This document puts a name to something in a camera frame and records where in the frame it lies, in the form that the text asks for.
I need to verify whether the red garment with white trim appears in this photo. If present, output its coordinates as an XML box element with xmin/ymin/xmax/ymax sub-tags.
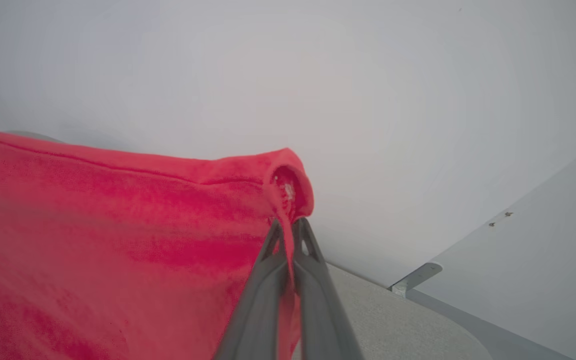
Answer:
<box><xmin>0</xmin><ymin>126</ymin><xmax>315</xmax><ymax>360</ymax></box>

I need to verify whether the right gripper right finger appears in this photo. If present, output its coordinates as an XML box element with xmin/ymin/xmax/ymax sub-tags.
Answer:
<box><xmin>291</xmin><ymin>217</ymin><xmax>365</xmax><ymax>360</ymax></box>

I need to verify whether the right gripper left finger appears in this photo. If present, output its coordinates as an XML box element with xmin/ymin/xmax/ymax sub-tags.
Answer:
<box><xmin>212</xmin><ymin>218</ymin><xmax>289</xmax><ymax>360</ymax></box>

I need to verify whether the grey metal wall pole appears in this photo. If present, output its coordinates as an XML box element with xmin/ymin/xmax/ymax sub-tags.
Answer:
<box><xmin>389</xmin><ymin>261</ymin><xmax>444</xmax><ymax>299</ymax></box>

